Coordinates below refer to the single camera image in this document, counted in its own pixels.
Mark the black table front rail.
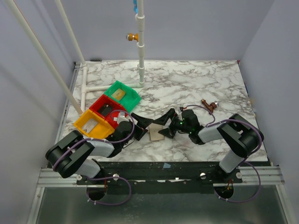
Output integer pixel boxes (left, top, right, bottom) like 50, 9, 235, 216
77, 162, 242, 194

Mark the green plastic bin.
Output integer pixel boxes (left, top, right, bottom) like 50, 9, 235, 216
104, 81, 141, 112

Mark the red plastic bin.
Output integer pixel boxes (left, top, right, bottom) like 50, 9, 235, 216
89, 94, 126, 129

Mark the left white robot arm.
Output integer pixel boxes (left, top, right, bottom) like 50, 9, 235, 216
45, 113, 154, 184

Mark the white slanted pole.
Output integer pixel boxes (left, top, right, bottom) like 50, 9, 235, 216
4, 0, 83, 115

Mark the yellow card in green bin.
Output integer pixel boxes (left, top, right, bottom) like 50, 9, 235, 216
111, 88, 126, 101

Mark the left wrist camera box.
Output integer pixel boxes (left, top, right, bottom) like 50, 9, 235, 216
114, 112, 129, 124

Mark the white card in yellow bin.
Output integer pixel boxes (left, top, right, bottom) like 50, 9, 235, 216
82, 119, 98, 133

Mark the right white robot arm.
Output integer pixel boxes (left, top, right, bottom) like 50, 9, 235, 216
153, 108, 264, 183

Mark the yellow plastic bin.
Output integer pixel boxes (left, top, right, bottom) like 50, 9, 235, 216
73, 109, 114, 139

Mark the beige card holder wallet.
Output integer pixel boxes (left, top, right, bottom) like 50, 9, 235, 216
149, 123, 164, 141

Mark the white pvc pipe frame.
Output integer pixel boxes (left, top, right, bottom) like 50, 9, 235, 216
53, 0, 146, 112

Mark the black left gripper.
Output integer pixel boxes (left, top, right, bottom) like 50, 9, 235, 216
121, 113, 154, 147

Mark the orange knob on pipe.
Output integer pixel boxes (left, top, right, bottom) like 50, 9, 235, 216
126, 33, 139, 42

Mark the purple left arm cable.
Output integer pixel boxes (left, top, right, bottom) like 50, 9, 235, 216
52, 109, 135, 206

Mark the black object in red bin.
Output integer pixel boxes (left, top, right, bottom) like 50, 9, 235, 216
97, 104, 114, 117

